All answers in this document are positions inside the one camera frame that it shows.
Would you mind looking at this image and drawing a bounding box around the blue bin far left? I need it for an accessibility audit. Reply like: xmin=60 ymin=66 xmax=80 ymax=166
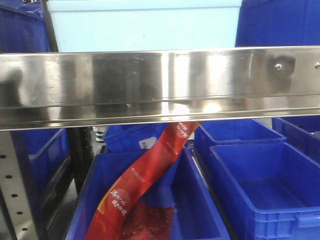
xmin=12 ymin=128 xmax=71 ymax=198

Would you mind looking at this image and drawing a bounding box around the blue bin rear tilted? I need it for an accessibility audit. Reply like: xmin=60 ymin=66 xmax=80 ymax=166
xmin=103 ymin=123 xmax=168 ymax=153

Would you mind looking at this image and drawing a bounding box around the blue bin far right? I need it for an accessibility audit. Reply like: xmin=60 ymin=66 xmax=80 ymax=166
xmin=272 ymin=115 xmax=320 ymax=162

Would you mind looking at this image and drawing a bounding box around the large blue bin right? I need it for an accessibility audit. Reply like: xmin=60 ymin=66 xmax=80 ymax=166
xmin=208 ymin=143 xmax=320 ymax=240

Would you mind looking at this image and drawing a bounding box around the light cyan plastic bin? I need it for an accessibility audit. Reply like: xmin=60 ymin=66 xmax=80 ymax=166
xmin=47 ymin=0 xmax=242 ymax=52

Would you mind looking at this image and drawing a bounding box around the perforated steel upright post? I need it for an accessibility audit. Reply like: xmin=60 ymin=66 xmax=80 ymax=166
xmin=0 ymin=131 xmax=39 ymax=240

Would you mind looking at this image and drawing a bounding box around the blue bin behind right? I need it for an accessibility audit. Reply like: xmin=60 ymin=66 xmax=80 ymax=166
xmin=194 ymin=119 xmax=287 ymax=158

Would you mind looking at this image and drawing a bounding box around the red printed packaging strip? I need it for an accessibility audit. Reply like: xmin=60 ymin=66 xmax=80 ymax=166
xmin=85 ymin=121 xmax=201 ymax=240

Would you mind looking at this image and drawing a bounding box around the blue bin with red strip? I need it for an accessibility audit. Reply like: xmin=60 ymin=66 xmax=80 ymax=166
xmin=65 ymin=147 xmax=230 ymax=240

